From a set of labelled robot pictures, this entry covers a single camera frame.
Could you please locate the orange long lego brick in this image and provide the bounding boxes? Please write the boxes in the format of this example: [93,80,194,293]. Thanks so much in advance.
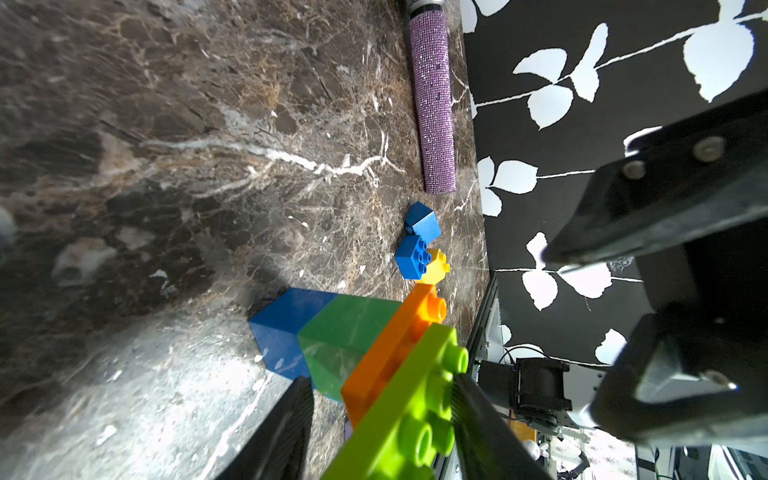
[341,283,447,430]

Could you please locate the lime green long lego brick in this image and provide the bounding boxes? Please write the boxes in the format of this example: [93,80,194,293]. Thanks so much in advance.
[323,324,469,479]

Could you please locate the blue square lego brick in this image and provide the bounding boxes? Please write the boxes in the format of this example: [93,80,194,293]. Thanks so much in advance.
[248,288,337,381]

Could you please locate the purple glitter microphone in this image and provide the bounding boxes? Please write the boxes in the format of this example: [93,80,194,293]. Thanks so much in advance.
[408,1,456,194]

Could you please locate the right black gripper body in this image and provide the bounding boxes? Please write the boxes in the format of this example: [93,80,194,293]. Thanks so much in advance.
[542,91,767,446]

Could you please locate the yellow square lego brick right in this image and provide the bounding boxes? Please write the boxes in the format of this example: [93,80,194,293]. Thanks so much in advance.
[418,248,451,285]

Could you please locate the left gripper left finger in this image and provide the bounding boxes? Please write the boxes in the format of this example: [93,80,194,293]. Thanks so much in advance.
[217,376,314,480]

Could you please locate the dark green square lego brick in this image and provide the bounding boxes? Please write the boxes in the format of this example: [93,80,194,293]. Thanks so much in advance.
[298,290,401,402]

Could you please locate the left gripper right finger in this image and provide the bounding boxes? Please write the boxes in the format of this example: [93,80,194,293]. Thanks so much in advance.
[452,373,550,480]

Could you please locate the blue lego brick pair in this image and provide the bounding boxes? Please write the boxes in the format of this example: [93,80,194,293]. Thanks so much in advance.
[394,202,442,281]

